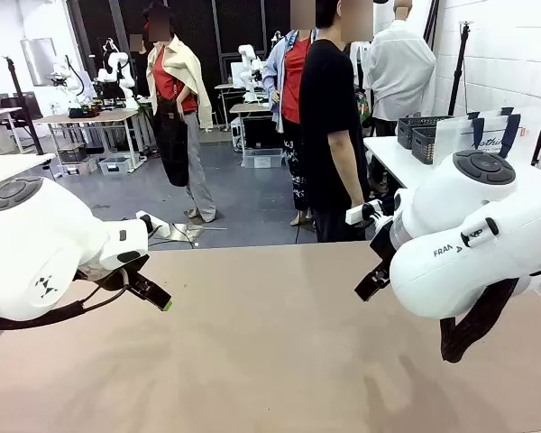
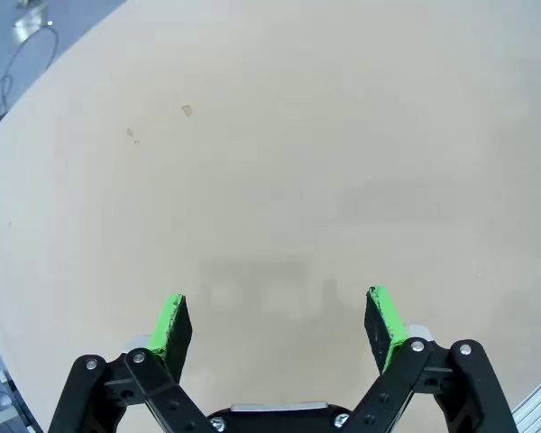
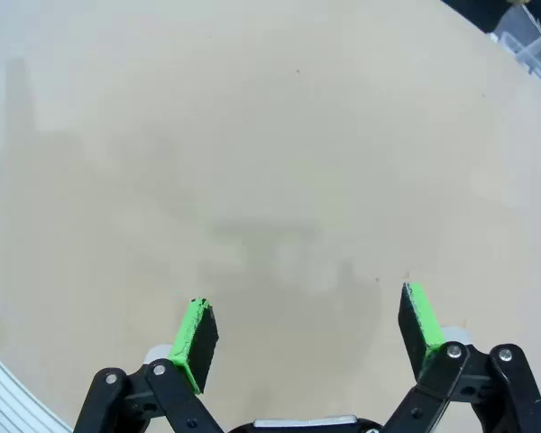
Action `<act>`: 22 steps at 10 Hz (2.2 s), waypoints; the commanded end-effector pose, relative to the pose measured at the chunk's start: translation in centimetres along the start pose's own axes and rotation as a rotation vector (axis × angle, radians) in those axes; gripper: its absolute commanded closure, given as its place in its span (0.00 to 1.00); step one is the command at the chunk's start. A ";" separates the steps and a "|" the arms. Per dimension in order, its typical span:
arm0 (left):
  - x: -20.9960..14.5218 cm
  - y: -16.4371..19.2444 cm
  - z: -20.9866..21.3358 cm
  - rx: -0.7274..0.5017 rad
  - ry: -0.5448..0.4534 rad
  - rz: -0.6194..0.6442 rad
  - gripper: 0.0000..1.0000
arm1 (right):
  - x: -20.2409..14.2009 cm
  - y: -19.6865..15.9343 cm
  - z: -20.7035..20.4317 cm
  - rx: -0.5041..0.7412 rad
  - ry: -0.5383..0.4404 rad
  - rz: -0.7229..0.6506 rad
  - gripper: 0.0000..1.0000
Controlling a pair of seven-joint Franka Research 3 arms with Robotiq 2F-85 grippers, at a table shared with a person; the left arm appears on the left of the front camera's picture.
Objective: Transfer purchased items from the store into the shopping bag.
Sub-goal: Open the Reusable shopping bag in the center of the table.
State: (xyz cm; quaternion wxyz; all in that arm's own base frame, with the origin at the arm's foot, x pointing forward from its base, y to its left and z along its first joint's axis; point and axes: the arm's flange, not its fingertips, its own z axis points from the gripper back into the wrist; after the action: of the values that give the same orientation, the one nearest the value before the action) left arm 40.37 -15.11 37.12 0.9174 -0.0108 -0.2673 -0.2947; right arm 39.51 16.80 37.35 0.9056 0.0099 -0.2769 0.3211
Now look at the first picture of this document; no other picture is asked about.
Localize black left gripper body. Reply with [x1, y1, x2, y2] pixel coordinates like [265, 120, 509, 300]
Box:
[76, 253, 150, 292]

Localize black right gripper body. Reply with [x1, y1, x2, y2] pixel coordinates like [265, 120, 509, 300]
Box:
[369, 216, 396, 271]

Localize dark grey plastic basket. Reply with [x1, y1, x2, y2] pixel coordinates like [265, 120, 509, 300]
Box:
[397, 115, 452, 150]
[410, 126, 438, 166]

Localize translucent shopping bag navy handles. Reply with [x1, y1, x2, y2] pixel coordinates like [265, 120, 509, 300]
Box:
[432, 106, 529, 166]

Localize person's left forearm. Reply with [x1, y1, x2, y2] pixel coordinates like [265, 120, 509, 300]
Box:
[328, 133, 366, 202]

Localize colourful carrier bag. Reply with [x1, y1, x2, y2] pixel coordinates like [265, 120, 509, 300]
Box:
[354, 88, 371, 126]

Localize silver floor plate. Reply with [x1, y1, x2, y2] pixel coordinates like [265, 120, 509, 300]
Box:
[169, 222, 206, 244]

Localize white table with baskets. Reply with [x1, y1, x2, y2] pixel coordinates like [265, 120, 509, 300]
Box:
[362, 134, 438, 190]

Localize small clear storage box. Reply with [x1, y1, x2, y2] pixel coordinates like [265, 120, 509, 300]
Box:
[97, 156, 133, 176]

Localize person in black T-shirt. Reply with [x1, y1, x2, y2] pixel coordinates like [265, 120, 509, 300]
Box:
[299, 0, 375, 244]

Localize large clear storage box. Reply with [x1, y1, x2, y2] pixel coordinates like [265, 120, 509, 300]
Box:
[242, 147, 284, 170]

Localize white side table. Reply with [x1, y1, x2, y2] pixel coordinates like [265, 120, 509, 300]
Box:
[0, 152, 56, 190]

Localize wood-top workshop table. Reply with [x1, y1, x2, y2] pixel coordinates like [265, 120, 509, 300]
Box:
[35, 109, 152, 175]

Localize black cabinet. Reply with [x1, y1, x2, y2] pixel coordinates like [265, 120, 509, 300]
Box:
[243, 117, 284, 150]

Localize person in white shirt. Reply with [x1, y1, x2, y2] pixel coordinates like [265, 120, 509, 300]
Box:
[368, 0, 437, 136]

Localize person in blue shirt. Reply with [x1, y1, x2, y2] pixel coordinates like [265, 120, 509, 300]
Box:
[261, 0, 316, 226]

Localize small background table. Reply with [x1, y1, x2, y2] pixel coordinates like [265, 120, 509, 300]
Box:
[228, 102, 271, 119]

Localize black tripod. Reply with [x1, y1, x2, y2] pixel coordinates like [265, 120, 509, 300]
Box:
[2, 56, 45, 157]
[448, 20, 475, 116]

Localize person in dark clothes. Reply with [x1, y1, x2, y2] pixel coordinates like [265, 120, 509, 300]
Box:
[129, 33, 151, 98]

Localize figure in beige jacket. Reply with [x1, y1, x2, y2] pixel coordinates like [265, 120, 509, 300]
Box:
[142, 0, 217, 225]

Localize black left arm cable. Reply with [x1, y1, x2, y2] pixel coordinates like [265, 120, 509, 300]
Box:
[0, 269, 131, 331]

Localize black right arm cable sleeve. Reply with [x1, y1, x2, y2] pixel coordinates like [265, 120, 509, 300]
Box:
[439, 259, 541, 364]

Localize grey wall board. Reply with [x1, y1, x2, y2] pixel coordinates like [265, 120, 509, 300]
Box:
[20, 38, 58, 87]

